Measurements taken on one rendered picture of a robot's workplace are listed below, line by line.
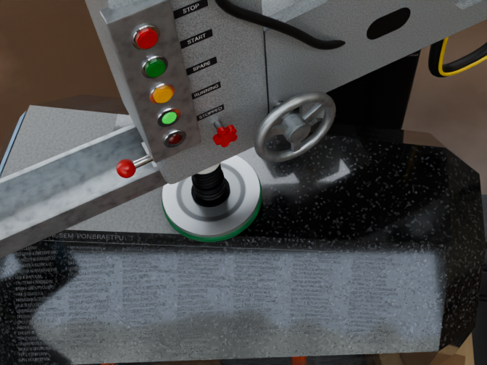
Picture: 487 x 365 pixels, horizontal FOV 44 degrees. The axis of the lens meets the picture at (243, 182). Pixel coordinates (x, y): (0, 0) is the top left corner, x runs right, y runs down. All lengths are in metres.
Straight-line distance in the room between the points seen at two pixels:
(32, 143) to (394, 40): 0.91
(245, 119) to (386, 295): 0.56
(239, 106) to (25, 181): 0.42
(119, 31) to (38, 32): 2.48
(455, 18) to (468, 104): 1.58
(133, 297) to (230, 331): 0.23
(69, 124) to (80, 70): 1.39
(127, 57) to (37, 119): 0.87
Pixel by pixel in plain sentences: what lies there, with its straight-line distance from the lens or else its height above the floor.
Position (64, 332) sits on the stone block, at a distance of 1.50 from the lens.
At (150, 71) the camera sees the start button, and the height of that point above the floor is 1.47.
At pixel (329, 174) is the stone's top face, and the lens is 1.38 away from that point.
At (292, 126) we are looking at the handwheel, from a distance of 0.96.
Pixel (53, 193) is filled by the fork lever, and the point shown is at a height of 1.12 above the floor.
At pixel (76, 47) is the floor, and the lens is 3.06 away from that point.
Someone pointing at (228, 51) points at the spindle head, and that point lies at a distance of 0.85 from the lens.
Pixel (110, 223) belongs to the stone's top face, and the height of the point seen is 0.87.
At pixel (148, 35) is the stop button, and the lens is 0.74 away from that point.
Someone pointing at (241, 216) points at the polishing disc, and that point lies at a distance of 1.26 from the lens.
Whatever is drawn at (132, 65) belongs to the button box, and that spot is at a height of 1.48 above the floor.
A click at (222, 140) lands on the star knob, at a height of 1.29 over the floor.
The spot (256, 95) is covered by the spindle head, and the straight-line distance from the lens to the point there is 0.95.
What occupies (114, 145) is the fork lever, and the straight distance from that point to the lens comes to 1.14.
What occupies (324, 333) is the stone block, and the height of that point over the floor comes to 0.71.
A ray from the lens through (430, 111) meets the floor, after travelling 2.66.
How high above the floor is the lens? 2.02
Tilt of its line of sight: 57 degrees down
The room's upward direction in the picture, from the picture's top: 8 degrees counter-clockwise
